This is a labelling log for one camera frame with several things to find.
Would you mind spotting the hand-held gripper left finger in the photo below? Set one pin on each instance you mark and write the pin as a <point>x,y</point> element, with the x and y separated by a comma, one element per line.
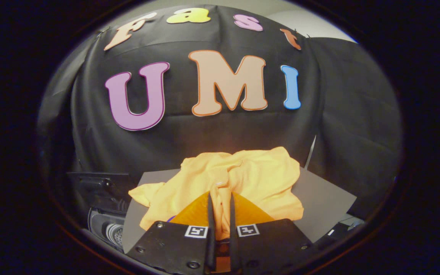
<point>170,244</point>

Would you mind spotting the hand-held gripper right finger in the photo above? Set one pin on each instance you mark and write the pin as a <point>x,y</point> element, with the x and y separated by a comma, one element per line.
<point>273,240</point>

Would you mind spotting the orange shirt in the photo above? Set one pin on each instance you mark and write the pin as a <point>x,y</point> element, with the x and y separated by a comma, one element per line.
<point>258,175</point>

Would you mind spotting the black device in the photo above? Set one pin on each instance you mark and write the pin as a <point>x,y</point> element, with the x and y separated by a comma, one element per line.
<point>342,227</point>

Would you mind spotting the black backdrop cloth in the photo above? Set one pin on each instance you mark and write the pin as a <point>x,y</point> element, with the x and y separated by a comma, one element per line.
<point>224,133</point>

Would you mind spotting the beige cabinet with dark frame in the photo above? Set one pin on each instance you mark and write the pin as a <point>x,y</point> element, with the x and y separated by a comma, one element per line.
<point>323,202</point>

